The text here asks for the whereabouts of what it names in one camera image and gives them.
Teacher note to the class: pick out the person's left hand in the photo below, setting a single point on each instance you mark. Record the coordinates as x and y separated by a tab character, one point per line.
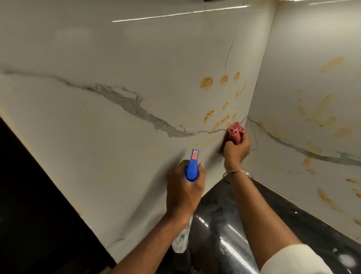
183	194

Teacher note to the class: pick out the person's right hand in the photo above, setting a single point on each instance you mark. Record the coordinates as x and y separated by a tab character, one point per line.
235	152

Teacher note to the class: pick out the pink checked cleaning cloth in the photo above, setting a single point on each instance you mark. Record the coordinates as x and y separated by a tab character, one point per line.
236	132

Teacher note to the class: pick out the clear spray bottle blue nozzle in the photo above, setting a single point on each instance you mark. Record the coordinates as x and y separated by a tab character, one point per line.
192	169

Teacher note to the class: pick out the person's left forearm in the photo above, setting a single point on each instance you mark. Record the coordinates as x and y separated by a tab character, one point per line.
149	245

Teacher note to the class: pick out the person's right forearm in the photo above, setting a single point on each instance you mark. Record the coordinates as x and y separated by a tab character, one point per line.
259	217

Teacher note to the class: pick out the silver bangle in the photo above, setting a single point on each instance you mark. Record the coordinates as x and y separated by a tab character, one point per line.
237	172

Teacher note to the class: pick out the white shirt sleeve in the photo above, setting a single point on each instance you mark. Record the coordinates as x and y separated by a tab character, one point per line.
293	261

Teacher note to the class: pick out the black door frame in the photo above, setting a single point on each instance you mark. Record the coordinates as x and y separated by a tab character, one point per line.
42	211

